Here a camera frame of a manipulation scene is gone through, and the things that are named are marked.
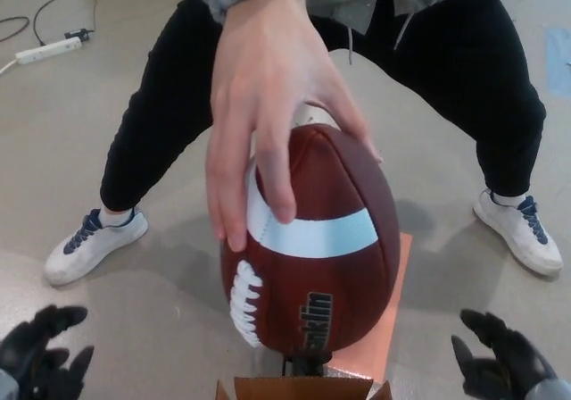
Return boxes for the person's right white sock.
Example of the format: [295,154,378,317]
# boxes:
[100,203,136,229]

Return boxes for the person's white sock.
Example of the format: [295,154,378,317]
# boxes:
[100,203,136,229]
[488,188,527,207]

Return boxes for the blue floor tape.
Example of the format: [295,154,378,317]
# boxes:
[544,27,571,97]

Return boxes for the black ball pump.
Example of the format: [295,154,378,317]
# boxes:
[280,353,334,379]

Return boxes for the person's white sneaker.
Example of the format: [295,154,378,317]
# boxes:
[43,207,149,287]
[472,188,564,278]

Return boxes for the brown cardboard box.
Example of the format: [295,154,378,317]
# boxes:
[216,374,393,400]

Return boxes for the brown football with white stripe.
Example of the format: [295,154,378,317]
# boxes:
[219,100,401,361]

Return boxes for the black power adapter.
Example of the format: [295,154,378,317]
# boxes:
[63,27,95,45]

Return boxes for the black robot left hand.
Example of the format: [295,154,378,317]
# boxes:
[0,304,95,400]

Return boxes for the white power strip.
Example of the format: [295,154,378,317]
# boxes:
[14,37,84,65]

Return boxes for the person's right white sneaker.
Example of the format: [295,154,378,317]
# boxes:
[43,207,149,287]

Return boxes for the black looped floor cable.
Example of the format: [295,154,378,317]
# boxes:
[0,15,30,43]

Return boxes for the grey trouser drawstring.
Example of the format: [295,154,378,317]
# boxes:
[344,21,356,66]
[393,13,414,51]

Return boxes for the person's right hand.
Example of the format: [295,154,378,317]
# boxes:
[204,0,385,253]

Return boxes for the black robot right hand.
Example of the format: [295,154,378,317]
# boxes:
[450,308,559,400]

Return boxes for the person's left white sneaker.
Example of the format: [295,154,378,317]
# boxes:
[472,188,564,278]

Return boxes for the orange floor mat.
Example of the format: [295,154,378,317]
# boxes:
[327,232,414,381]

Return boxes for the person's left white sock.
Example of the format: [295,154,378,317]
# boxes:
[488,188,527,207]

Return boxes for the black trousers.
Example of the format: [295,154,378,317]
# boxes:
[98,0,548,213]

